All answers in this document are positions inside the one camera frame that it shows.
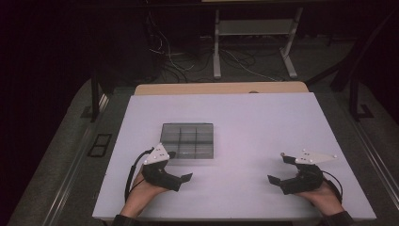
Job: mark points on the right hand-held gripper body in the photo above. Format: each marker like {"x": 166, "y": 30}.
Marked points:
{"x": 306, "y": 179}

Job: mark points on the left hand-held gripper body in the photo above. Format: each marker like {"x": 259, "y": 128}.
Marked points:
{"x": 158, "y": 175}

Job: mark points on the black floor socket frame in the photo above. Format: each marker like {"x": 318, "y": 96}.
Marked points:
{"x": 99, "y": 145}

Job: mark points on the wooden table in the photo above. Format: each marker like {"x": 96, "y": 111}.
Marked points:
{"x": 219, "y": 88}

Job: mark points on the person's right hand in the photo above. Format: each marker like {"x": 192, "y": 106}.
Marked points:
{"x": 323, "y": 196}

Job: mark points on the metal floor rail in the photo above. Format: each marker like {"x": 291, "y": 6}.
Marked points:
{"x": 373, "y": 147}
{"x": 75, "y": 163}

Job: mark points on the grey metal stand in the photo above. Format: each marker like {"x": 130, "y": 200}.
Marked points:
{"x": 255, "y": 27}

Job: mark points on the black metal stand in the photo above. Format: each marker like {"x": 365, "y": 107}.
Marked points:
{"x": 95, "y": 97}
{"x": 355, "y": 94}

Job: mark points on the clear plastic compartment box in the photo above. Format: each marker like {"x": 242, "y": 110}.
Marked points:
{"x": 188, "y": 141}

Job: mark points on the person's left hand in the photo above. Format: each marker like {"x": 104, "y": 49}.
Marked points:
{"x": 141, "y": 191}

